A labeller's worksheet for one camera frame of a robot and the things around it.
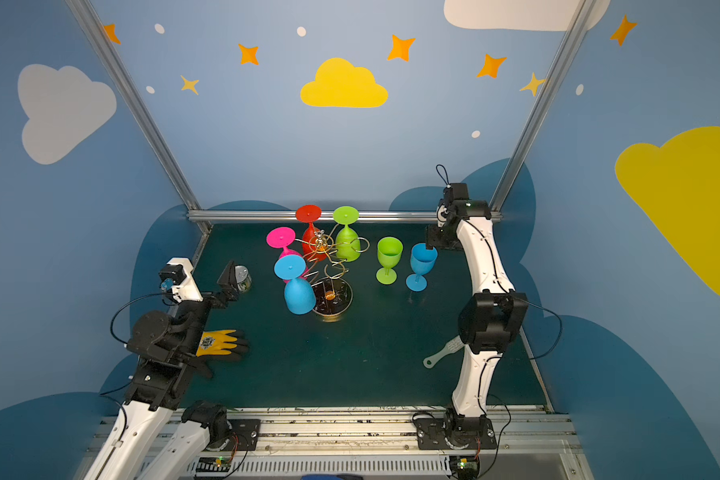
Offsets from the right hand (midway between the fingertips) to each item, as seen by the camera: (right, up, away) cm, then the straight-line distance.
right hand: (440, 240), depth 89 cm
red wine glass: (-37, -1, -11) cm, 38 cm away
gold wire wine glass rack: (-33, -17, +10) cm, 39 cm away
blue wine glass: (-40, -15, -11) cm, 45 cm away
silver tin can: (-65, -13, +13) cm, 68 cm away
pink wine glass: (-45, 0, -10) cm, 46 cm away
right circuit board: (+2, -57, -16) cm, 59 cm away
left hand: (-58, -6, -24) cm, 63 cm away
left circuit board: (-61, -57, -16) cm, 85 cm away
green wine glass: (-14, -3, +11) cm, 18 cm away
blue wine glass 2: (-5, -7, +3) cm, 9 cm away
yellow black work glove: (-63, -31, -1) cm, 70 cm away
